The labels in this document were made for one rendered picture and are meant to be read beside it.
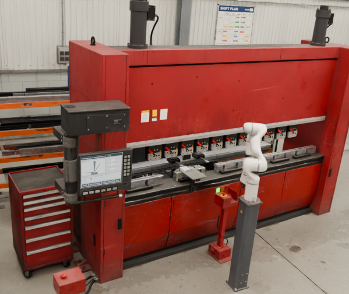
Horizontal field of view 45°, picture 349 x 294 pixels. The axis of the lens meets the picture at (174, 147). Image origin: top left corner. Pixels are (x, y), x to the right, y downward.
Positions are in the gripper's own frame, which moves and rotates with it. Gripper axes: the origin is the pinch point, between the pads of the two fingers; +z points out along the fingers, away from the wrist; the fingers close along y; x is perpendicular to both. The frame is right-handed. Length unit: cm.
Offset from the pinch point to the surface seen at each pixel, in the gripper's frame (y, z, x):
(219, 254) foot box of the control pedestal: -2, 86, -14
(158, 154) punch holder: -56, -24, -75
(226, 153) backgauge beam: -78, 5, 43
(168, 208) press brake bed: -40, 35, -64
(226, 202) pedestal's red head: -9.5, 22.8, -11.0
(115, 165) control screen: -2, -53, -152
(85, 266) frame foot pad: -56, 96, -150
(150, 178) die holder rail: -55, 3, -82
